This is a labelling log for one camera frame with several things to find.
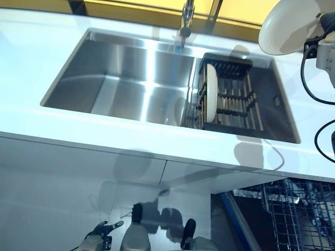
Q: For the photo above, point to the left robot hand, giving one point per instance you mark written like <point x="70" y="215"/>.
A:
<point x="99" y="231"/>

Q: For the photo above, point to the shallow cream ceramic plate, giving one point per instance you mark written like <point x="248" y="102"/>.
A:
<point x="212" y="94"/>

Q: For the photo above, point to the deep cream ceramic plate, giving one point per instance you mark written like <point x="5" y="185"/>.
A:
<point x="285" y="28"/>

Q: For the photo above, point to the wide white cabinet door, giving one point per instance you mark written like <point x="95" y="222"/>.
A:
<point x="65" y="177"/>

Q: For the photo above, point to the right robot leg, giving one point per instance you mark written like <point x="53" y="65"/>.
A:
<point x="189" y="230"/>

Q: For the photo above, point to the narrow white cabinet door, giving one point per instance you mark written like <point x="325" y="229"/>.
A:
<point x="214" y="175"/>

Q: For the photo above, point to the stainless steel sink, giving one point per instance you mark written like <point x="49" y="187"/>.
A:
<point x="117" y="78"/>

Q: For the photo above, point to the black sink dish rack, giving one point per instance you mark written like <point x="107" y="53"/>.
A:
<point x="235" y="112"/>

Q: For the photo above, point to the chrome kitchen faucet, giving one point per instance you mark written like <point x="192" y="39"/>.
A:
<point x="187" y="15"/>

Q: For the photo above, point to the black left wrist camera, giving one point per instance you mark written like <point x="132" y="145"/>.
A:
<point x="107" y="241"/>

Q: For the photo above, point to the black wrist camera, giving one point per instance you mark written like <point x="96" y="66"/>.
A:
<point x="311" y="48"/>
<point x="107" y="241"/>

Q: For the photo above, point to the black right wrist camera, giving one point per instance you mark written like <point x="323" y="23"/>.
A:
<point x="311" y="48"/>

